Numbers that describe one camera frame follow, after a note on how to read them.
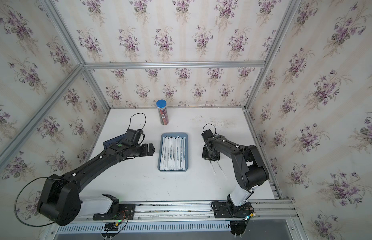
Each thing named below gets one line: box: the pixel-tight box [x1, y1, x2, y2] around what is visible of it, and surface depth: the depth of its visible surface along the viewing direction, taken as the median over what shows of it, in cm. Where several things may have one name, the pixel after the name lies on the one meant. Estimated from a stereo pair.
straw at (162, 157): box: [159, 137, 166, 171], surface depth 93 cm
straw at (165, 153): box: [163, 136, 169, 171], surface depth 95 cm
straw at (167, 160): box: [165, 136, 170, 171], surface depth 94 cm
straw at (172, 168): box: [170, 137, 174, 171], surface depth 95 cm
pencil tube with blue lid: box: [156, 99, 170, 126], surface depth 100 cm
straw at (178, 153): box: [176, 136, 182, 171], surface depth 95 cm
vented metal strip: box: [57, 222, 232, 233], surface depth 71 cm
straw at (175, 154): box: [173, 137, 178, 171], surface depth 95 cm
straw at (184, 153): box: [183, 137, 186, 171], surface depth 95 cm
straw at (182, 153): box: [181, 137, 184, 171], surface depth 95 cm
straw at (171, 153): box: [169, 137, 174, 171], surface depth 95 cm
